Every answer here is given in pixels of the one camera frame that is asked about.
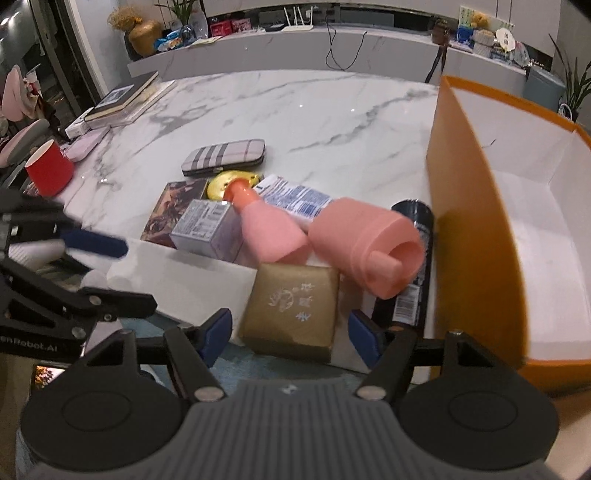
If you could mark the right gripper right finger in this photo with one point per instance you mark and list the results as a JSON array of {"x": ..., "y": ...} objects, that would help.
[{"x": 387, "y": 353}]

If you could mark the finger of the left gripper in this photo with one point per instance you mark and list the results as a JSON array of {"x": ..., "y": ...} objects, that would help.
[
  {"x": 21, "y": 228},
  {"x": 34, "y": 305}
]

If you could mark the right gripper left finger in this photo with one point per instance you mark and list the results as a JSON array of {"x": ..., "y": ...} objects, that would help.
[{"x": 192, "y": 352}]

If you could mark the gold square gift box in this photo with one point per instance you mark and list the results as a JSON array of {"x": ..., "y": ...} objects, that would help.
[{"x": 292, "y": 312}]

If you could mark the plaid zip case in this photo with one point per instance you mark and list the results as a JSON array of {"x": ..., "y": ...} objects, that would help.
[{"x": 217, "y": 158}]

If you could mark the red paper cup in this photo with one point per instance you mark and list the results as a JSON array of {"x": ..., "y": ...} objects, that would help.
[{"x": 49, "y": 169}]

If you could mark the white paper sheet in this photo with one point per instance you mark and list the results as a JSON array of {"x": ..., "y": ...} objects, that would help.
[{"x": 186, "y": 287}]

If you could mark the pink remote case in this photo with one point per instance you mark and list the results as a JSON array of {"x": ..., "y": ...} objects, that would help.
[{"x": 79, "y": 149}]

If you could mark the pink foam cone piece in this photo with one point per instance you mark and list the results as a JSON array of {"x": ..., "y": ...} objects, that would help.
[{"x": 380, "y": 249}]

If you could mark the dark illustrated card box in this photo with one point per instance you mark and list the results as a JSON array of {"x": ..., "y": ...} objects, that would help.
[{"x": 170, "y": 206}]

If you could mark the small grey carton box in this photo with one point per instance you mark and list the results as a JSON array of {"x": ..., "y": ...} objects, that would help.
[{"x": 209, "y": 228}]

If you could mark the stack of books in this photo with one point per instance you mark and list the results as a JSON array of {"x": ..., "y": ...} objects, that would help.
[{"x": 122, "y": 105}]

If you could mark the white blue tube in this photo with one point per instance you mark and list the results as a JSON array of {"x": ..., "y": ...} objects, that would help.
[{"x": 302, "y": 203}]

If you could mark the orange cardboard box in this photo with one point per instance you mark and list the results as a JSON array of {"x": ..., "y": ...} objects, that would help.
[{"x": 510, "y": 190}]

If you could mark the gold vase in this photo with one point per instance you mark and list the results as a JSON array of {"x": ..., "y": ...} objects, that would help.
[{"x": 143, "y": 35}]

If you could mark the grey trash bin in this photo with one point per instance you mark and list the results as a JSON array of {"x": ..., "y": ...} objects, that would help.
[{"x": 543, "y": 88}]

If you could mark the white wifi router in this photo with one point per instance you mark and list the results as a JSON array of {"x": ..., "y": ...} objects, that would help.
[{"x": 298, "y": 19}]

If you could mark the green leafy plant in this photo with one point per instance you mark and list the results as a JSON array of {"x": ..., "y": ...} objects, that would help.
[{"x": 577, "y": 83}]

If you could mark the brown camera with strap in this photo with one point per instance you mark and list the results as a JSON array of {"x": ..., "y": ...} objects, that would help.
[{"x": 441, "y": 37}]

